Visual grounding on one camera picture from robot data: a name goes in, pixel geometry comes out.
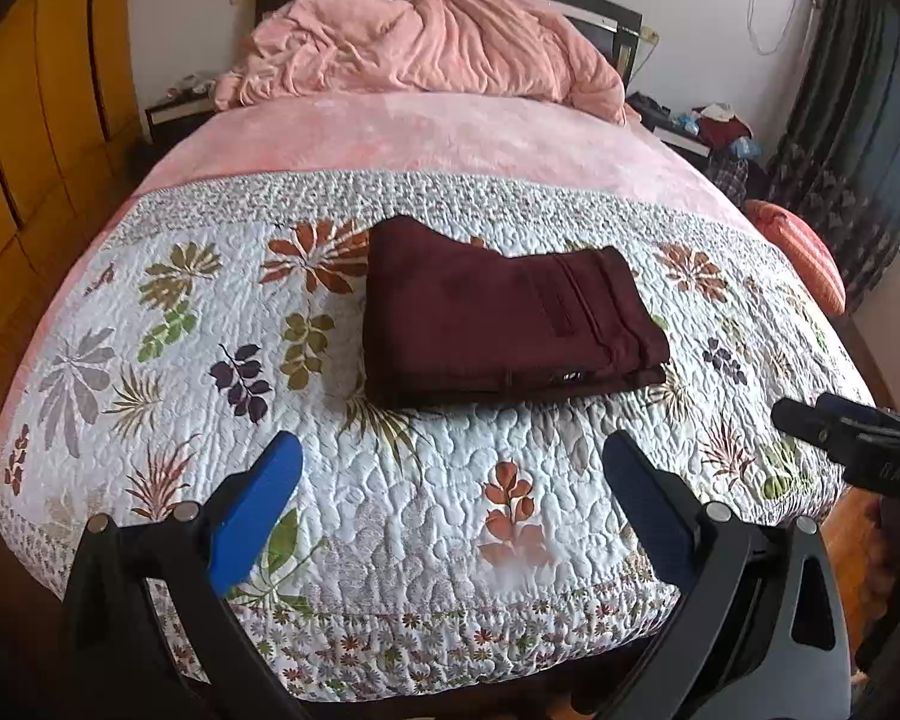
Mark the maroon pants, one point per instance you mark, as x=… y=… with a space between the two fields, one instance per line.
x=495 y=315

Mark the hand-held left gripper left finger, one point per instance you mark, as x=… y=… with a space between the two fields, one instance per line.
x=255 y=510

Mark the wooden wardrobe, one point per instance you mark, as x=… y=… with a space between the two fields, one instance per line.
x=45 y=90

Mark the floral quilted bedspread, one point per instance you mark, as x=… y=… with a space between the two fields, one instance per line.
x=420 y=480

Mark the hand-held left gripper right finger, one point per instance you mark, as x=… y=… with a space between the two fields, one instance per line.
x=652 y=510

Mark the dark nightstand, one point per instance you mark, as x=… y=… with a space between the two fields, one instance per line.
x=176 y=116
x=679 y=136

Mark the pink bed sheet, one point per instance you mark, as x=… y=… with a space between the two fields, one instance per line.
x=435 y=135

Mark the orange striped pillow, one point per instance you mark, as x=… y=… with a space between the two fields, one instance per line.
x=799 y=255

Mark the dark patterned curtain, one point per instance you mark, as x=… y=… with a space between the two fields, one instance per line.
x=847 y=127

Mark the pile of clothes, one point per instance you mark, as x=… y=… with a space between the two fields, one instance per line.
x=727 y=142

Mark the pink crumpled duvet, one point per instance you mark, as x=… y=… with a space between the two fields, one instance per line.
x=435 y=45

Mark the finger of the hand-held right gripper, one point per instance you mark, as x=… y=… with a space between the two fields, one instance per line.
x=810 y=424

